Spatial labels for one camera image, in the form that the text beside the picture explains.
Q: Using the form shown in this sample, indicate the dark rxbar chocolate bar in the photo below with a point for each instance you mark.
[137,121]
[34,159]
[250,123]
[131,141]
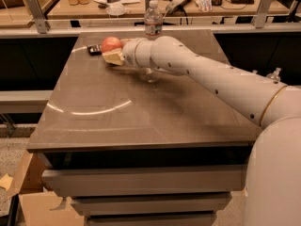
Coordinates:
[94,50]

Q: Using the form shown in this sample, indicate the clear plastic water bottle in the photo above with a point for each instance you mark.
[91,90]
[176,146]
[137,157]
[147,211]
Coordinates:
[153,19]

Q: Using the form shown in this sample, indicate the grey drawer cabinet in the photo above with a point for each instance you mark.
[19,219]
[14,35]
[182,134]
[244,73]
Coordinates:
[133,149]

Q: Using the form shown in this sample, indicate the left metal bracket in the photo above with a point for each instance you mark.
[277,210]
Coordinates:
[38,16]

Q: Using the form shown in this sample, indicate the right metal bracket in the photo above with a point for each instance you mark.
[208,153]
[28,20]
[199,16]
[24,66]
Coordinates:
[259,19]

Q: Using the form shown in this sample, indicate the wooden background desk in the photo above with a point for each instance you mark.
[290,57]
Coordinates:
[63,10]

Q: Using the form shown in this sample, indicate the small patterned box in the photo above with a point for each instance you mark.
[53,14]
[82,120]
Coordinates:
[204,5]

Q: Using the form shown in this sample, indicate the water bottle on shelf right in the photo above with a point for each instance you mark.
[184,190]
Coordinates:
[274,75]

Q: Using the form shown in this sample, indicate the red apple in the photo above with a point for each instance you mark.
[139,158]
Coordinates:
[110,43]

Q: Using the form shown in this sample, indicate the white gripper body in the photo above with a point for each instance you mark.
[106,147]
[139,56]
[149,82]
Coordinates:
[129,52]

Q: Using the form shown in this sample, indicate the grey power strip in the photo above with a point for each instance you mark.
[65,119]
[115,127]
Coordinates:
[174,5]

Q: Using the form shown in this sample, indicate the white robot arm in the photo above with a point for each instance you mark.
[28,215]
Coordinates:
[273,179]

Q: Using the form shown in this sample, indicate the cardboard box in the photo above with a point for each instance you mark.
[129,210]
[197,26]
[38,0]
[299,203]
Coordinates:
[40,206]

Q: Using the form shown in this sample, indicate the metal bracket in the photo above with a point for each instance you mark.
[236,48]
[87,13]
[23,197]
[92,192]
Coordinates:
[38,16]
[259,19]

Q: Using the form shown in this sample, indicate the white bowl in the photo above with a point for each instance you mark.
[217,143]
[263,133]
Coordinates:
[116,10]

